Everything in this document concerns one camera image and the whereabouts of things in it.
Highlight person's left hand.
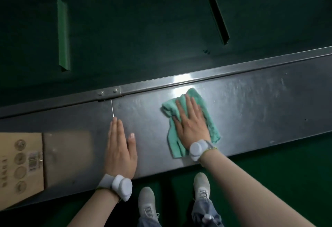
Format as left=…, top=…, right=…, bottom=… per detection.
left=104, top=117, right=138, bottom=180

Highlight person's right hand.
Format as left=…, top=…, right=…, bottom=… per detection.
left=172, top=94, right=211, bottom=150

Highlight green cleaning cloth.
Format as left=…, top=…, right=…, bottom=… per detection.
left=161, top=87, right=222, bottom=159

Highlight person's right forearm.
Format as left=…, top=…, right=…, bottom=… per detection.
left=199, top=148, right=316, bottom=227

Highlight person's left forearm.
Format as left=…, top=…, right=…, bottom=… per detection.
left=67, top=188, right=120, bottom=227

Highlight white wrist tracker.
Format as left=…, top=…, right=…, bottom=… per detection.
left=188, top=140, right=216, bottom=162
left=97, top=173, right=133, bottom=202

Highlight steel conveyor side panel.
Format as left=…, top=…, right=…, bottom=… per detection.
left=0, top=46, right=332, bottom=211

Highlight grey sneaker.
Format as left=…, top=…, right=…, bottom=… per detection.
left=193, top=172, right=211, bottom=202
left=138, top=187, right=160, bottom=220

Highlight dark green conveyor belt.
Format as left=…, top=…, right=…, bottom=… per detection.
left=0, top=0, right=332, bottom=108

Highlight blue jeans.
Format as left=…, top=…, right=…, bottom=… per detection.
left=137, top=196, right=224, bottom=227

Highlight green belt cleat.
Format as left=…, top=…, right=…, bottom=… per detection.
left=203, top=0, right=230, bottom=46
left=56, top=0, right=71, bottom=72

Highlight brown cardboard box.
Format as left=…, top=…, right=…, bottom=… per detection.
left=0, top=132, right=45, bottom=211

